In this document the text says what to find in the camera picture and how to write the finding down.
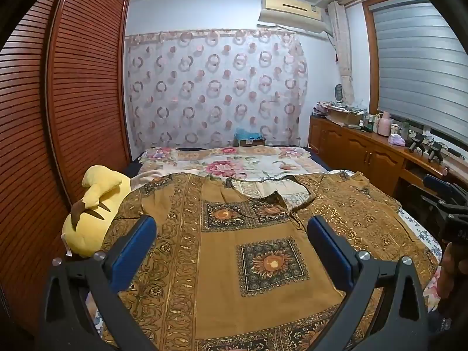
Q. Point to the person's right hand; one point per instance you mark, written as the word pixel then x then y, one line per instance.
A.
pixel 449 274

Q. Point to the purple pouch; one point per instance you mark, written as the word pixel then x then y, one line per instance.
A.
pixel 396 140

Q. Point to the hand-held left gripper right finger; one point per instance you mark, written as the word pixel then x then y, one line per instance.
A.
pixel 329 256

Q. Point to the grey window blind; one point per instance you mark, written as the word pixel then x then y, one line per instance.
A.
pixel 420 62

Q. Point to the circle patterned sheer curtain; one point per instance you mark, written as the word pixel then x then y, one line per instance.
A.
pixel 219 87

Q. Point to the white air conditioner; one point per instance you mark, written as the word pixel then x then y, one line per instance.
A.
pixel 289 11

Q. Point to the box with blue cloth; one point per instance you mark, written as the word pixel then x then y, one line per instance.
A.
pixel 248 140

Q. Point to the floral blanket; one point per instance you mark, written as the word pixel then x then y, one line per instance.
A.
pixel 234 166

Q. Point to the black device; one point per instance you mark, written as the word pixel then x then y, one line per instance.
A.
pixel 416 142
pixel 435 151

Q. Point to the pink bottle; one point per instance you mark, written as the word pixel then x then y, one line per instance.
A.
pixel 385 124

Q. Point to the wooden cabinet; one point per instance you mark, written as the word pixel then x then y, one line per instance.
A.
pixel 351 150

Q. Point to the cardboard box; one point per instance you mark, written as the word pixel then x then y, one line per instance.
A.
pixel 347 117

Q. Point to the yellow plush toy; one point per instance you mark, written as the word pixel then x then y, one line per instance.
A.
pixel 98 190

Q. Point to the wooden louvered wardrobe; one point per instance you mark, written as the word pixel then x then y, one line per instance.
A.
pixel 73 80

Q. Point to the lace window curtain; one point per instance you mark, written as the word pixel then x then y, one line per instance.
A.
pixel 343 62

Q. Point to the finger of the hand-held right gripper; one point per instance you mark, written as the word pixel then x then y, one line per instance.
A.
pixel 435 183

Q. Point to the brown patterned shirt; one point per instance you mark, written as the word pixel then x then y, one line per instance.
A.
pixel 226 299

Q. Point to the small grey fan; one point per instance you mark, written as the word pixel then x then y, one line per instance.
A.
pixel 340 93

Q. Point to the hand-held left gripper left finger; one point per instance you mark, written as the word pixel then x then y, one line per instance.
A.
pixel 133 252

